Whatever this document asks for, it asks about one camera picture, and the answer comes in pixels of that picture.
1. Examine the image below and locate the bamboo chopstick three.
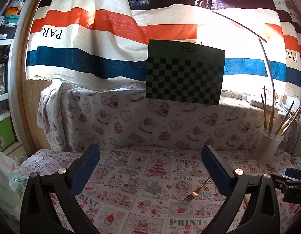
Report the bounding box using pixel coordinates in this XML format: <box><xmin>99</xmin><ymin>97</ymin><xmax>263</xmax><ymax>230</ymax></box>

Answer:
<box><xmin>268</xmin><ymin>89</ymin><xmax>275</xmax><ymax>132</ymax></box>

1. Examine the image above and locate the bamboo chopstick eight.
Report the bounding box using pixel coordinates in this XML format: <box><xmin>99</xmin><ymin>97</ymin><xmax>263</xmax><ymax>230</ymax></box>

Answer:
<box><xmin>278</xmin><ymin>104</ymin><xmax>301</xmax><ymax>135</ymax></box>

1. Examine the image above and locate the bamboo chopstick five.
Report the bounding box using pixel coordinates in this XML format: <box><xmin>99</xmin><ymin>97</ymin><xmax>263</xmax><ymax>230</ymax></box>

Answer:
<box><xmin>278</xmin><ymin>109</ymin><xmax>298</xmax><ymax>135</ymax></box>

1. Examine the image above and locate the bamboo chopstick four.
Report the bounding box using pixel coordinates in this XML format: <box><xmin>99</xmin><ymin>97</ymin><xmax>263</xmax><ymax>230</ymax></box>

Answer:
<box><xmin>275</xmin><ymin>101</ymin><xmax>294</xmax><ymax>134</ymax></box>

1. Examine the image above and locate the bamboo chopstick nine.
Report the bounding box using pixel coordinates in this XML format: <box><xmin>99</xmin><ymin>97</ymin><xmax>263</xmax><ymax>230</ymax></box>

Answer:
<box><xmin>281</xmin><ymin>103</ymin><xmax>301</xmax><ymax>136</ymax></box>

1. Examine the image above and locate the bamboo chopstick one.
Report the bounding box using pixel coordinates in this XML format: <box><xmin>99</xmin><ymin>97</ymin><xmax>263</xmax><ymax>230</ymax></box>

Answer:
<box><xmin>260</xmin><ymin>94</ymin><xmax>267</xmax><ymax>129</ymax></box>

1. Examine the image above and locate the bamboo chopstick two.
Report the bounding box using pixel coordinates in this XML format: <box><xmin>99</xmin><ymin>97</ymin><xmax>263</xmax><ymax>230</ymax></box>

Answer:
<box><xmin>262</xmin><ymin>86</ymin><xmax>267</xmax><ymax>129</ymax></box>

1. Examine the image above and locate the white plastic bag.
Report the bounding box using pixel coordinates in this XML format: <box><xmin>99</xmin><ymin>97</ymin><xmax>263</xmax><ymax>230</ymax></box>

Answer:
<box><xmin>0</xmin><ymin>152</ymin><xmax>28</xmax><ymax>220</ymax></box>

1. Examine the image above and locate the translucent plastic cup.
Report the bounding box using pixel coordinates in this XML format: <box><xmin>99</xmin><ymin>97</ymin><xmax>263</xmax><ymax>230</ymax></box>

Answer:
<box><xmin>253</xmin><ymin>128</ymin><xmax>284</xmax><ymax>164</ymax></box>

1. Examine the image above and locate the rose gold fork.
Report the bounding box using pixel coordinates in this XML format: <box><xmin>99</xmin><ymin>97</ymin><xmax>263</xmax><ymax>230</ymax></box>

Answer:
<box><xmin>184</xmin><ymin>177</ymin><xmax>211</xmax><ymax>202</ymax></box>

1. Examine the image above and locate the white desk lamp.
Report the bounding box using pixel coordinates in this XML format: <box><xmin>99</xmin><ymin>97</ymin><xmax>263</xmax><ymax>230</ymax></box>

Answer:
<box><xmin>213</xmin><ymin>11</ymin><xmax>276</xmax><ymax>112</ymax></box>

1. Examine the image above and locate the green storage bin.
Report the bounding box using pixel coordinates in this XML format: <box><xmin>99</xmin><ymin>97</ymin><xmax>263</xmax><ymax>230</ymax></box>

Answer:
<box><xmin>0</xmin><ymin>117</ymin><xmax>15</xmax><ymax>152</ymax></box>

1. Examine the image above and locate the green checkered box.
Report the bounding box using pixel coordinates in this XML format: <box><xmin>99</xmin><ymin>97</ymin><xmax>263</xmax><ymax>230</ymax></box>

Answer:
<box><xmin>146</xmin><ymin>40</ymin><xmax>225</xmax><ymax>106</ymax></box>

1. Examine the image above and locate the striped window curtain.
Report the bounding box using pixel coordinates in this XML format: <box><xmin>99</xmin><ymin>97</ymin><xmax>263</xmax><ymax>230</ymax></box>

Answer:
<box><xmin>26</xmin><ymin>0</ymin><xmax>301</xmax><ymax>99</ymax></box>

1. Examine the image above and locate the white storage shelf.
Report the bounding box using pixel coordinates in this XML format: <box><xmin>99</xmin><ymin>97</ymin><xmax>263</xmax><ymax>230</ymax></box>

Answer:
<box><xmin>0</xmin><ymin>0</ymin><xmax>44</xmax><ymax>127</ymax></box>

